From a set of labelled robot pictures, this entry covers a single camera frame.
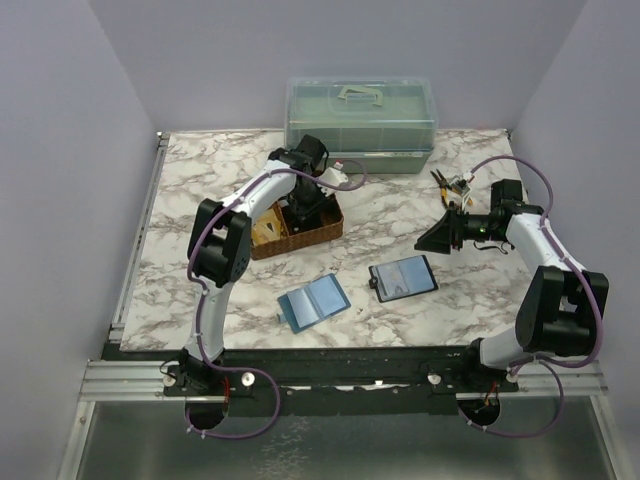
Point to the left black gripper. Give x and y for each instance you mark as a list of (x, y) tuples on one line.
[(306, 213)]

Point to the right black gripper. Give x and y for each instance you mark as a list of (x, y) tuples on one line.
[(450, 230)]

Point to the brown wicker divided tray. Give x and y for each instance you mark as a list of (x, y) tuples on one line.
[(331, 229)]

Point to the black leather card holder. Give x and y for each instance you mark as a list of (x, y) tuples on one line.
[(401, 279)]

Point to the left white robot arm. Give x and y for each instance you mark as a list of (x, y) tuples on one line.
[(220, 243)]

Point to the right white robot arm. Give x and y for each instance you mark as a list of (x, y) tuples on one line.
[(560, 320)]

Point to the gold cards in tray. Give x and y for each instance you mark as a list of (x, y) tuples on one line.
[(268, 228)]

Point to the blue plastic card sleeve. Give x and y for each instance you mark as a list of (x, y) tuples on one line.
[(306, 306)]

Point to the green clear-lid storage box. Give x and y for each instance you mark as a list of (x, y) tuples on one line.
[(387, 123)]

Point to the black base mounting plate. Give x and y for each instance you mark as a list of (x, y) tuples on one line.
[(335, 381)]

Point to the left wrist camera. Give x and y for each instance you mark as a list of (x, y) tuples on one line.
[(334, 178)]

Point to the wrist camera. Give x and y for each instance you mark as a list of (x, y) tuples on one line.
[(334, 178), (460, 187)]

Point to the yellow handled pliers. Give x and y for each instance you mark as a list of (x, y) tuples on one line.
[(446, 190)]

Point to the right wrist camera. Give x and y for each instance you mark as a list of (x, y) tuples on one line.
[(460, 187)]

